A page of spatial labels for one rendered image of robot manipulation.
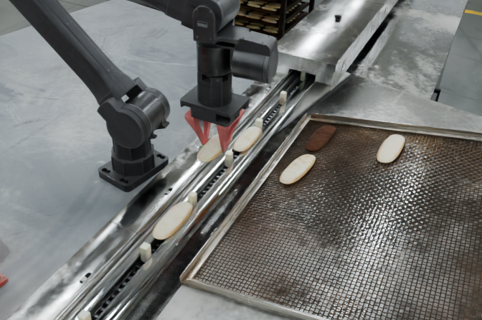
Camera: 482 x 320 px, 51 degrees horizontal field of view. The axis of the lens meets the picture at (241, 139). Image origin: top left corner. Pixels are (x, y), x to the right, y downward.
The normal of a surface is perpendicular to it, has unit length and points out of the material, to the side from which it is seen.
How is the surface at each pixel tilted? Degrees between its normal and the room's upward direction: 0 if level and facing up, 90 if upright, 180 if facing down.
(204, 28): 90
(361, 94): 0
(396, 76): 0
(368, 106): 0
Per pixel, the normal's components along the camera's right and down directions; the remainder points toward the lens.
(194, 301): -0.12, -0.86
